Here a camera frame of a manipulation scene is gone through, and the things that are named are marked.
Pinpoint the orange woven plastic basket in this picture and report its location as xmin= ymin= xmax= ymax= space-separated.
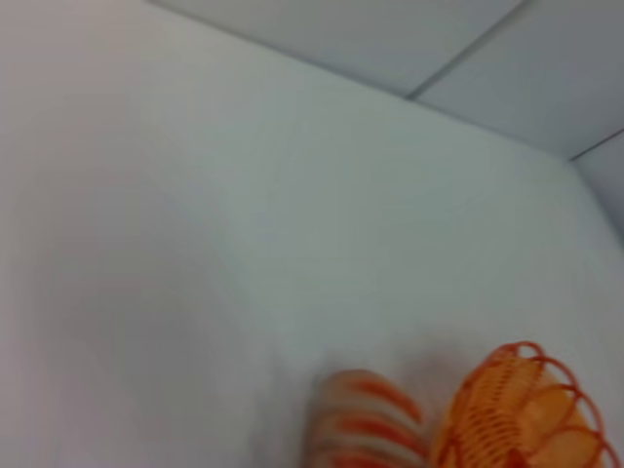
xmin=430 ymin=340 xmax=618 ymax=468

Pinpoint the striped toy bread loaf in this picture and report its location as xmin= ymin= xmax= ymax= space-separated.
xmin=305 ymin=369 xmax=431 ymax=468

